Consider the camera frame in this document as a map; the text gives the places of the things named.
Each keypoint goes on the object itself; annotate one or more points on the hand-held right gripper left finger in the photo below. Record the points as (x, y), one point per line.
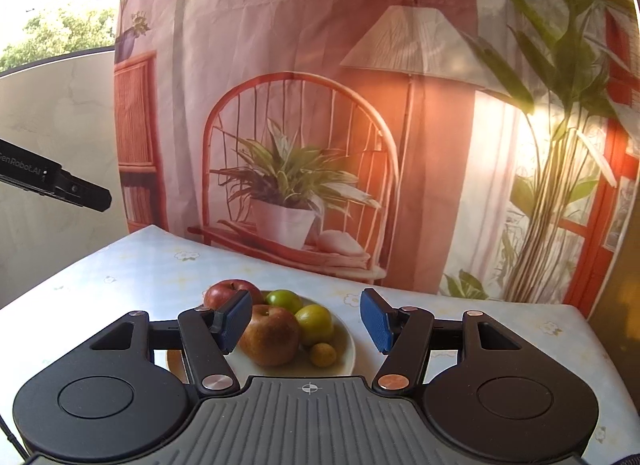
(236, 317)

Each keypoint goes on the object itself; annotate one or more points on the yellow-green jujube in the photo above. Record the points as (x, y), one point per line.
(315, 322)

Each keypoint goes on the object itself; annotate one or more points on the green jujube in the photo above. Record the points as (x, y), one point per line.
(284, 301)

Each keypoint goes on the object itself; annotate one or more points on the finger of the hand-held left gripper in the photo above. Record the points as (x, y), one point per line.
(87, 197)

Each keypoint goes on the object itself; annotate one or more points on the green trees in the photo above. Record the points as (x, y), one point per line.
(55, 37)

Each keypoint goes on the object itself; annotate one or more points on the small yellow fruit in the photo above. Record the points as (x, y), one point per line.
(322, 355)

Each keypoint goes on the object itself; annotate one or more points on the floral tablecloth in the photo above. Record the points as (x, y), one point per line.
(100, 275)

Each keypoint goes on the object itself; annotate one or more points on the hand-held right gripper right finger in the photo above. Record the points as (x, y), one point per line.
(375, 320)

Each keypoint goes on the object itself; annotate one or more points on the brownish red apple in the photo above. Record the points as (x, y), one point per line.
(270, 337)

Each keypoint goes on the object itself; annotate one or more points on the printed backdrop cloth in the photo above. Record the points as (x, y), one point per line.
(310, 70)

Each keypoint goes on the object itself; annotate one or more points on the cream ceramic plate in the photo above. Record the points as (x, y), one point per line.
(345, 345)

